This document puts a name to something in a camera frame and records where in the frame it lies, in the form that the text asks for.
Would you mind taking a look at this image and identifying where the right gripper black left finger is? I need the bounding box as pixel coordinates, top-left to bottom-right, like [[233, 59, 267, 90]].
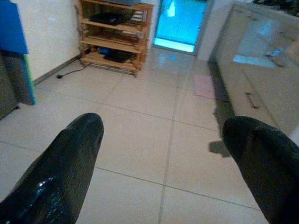
[[0, 112, 105, 224]]

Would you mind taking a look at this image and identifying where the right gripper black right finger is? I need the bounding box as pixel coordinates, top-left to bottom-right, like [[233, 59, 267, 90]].
[[221, 116, 299, 224]]

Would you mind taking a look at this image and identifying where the pink floor mat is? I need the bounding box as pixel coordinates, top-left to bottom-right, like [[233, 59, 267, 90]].
[[193, 74, 217, 100]]

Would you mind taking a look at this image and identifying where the black device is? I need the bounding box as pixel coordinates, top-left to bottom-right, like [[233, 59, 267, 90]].
[[103, 49, 134, 64], [89, 12, 128, 26]]

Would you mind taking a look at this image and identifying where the wooden shelf rack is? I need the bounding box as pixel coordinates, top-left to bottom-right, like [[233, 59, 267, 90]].
[[77, 0, 155, 78]]

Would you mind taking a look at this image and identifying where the blue panel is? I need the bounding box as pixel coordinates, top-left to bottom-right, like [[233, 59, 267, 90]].
[[0, 0, 36, 105]]

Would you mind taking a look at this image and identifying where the glass door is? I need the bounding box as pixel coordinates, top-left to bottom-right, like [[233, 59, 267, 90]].
[[153, 0, 207, 54]]

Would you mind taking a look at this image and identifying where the white cabinet with handles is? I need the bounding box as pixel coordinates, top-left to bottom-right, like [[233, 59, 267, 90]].
[[207, 1, 299, 138]]

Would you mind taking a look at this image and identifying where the black floor cable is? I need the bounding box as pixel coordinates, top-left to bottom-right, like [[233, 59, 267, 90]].
[[57, 58, 89, 79]]

